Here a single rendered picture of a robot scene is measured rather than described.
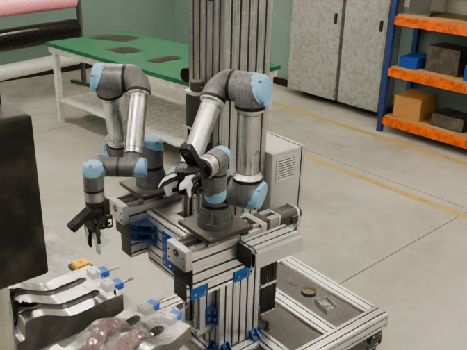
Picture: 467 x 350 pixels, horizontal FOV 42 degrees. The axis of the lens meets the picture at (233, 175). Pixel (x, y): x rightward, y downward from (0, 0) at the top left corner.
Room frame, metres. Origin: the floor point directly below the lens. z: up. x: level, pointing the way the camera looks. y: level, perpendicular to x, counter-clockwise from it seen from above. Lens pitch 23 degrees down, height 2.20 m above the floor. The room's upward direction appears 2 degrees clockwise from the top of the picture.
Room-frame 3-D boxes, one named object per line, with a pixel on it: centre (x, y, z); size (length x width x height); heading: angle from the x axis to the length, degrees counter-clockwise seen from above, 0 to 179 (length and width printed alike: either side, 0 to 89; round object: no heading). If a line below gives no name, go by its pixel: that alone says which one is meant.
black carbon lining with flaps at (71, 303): (1.87, 0.66, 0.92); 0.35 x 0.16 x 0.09; 131
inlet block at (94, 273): (2.08, 0.50, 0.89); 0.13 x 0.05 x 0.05; 131
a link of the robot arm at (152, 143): (2.62, 0.39, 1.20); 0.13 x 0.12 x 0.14; 90
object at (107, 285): (2.00, 0.43, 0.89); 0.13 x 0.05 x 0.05; 131
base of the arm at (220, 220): (2.24, 0.07, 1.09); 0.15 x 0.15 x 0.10
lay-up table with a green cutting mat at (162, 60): (6.20, 0.84, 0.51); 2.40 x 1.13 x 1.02; 47
